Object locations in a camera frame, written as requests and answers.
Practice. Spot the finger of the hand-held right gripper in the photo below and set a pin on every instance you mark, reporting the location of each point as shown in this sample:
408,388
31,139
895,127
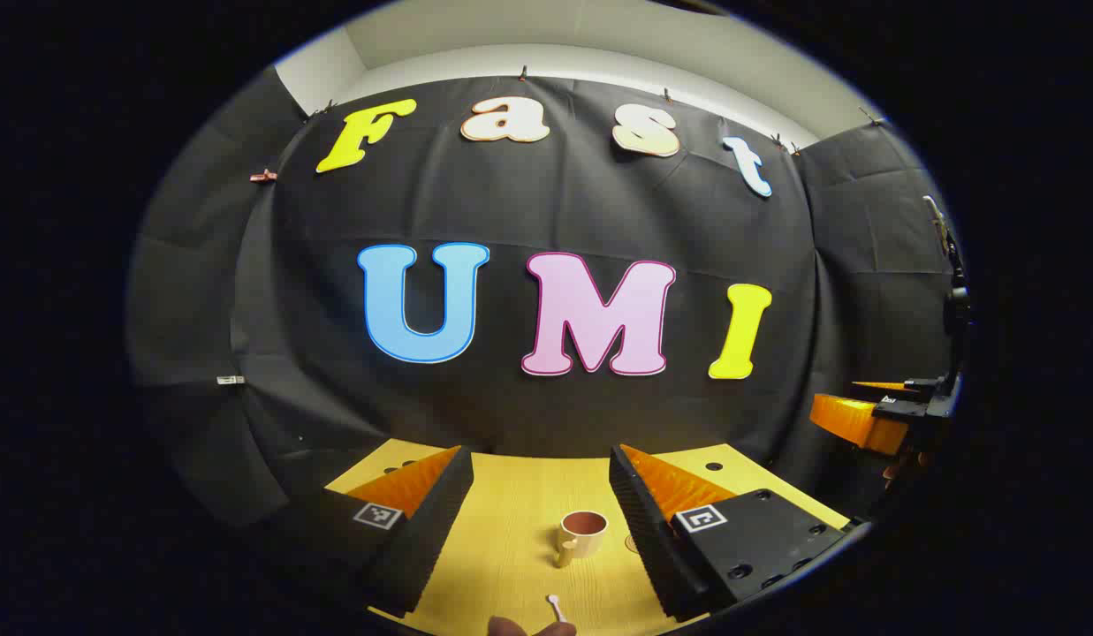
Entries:
855,420
882,387

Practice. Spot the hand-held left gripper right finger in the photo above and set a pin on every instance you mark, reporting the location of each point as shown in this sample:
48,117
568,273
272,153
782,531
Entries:
643,521

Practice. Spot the red cloth clip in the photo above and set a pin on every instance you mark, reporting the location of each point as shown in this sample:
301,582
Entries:
263,176

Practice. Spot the yellow wooden desktop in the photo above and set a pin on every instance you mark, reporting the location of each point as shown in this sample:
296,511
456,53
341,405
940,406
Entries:
511,521

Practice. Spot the black backdrop cloth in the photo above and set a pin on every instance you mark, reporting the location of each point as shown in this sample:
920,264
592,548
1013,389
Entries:
581,203

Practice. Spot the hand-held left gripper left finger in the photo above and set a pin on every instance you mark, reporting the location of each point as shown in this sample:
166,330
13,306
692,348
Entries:
427,539

